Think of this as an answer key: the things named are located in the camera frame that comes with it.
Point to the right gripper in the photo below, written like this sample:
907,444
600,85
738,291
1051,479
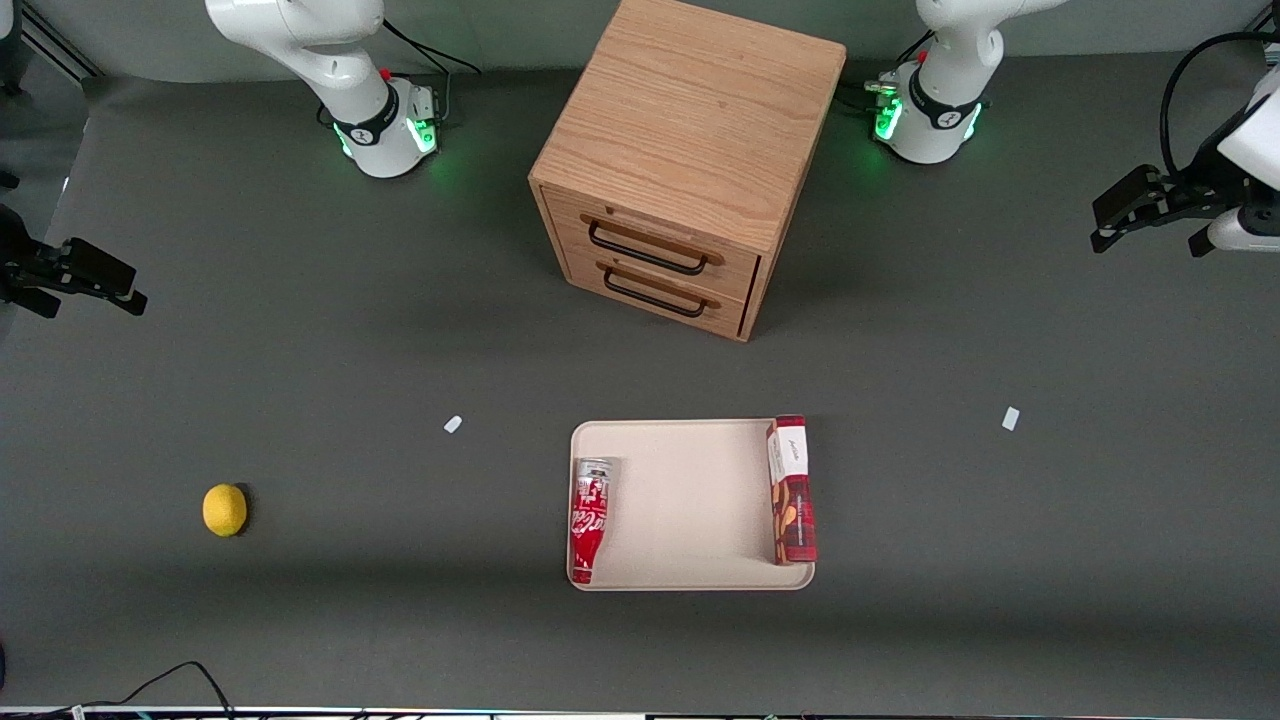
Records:
22,268

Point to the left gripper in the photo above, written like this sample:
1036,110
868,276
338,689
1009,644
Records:
1203,183

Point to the red cookie box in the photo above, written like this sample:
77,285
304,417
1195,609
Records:
795,500

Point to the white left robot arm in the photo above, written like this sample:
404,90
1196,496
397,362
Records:
945,90

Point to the beige plastic tray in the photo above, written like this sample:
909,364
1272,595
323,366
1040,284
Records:
690,500

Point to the yellow lemon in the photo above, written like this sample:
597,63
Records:
224,510

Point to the wooden drawer front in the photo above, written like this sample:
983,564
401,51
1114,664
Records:
735,270
725,312

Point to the wooden drawer cabinet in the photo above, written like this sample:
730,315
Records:
690,110

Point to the red cola can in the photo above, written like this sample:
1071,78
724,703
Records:
590,515

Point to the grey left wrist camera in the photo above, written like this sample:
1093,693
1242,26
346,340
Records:
1245,230

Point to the aluminium frame rail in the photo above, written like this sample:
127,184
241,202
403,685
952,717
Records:
60,42

